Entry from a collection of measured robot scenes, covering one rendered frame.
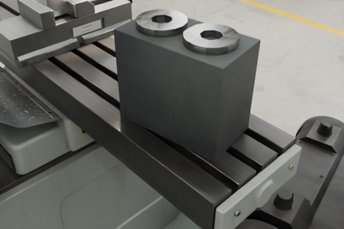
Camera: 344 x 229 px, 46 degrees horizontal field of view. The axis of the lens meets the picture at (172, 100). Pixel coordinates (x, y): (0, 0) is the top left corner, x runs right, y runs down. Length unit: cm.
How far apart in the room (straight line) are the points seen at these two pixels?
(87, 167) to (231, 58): 59
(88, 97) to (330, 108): 194
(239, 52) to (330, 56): 257
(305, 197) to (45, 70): 73
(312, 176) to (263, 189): 54
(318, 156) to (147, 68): 76
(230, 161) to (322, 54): 253
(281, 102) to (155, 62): 194
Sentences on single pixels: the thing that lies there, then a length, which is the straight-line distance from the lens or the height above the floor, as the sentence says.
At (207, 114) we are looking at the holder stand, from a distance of 65.
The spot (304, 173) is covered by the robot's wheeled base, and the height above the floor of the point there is 59.
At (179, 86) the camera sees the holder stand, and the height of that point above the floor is 107.
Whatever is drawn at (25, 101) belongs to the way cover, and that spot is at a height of 88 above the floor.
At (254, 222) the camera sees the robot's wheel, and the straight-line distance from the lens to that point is 109.
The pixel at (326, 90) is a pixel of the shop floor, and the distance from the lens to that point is 277.
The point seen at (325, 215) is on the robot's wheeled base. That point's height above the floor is 57.
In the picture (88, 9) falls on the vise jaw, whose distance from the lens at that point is 107.
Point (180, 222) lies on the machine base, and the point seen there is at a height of 20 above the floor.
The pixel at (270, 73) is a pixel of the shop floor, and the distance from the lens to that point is 284.
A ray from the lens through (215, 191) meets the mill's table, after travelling 66.
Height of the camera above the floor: 143
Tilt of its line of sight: 35 degrees down
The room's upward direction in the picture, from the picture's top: straight up
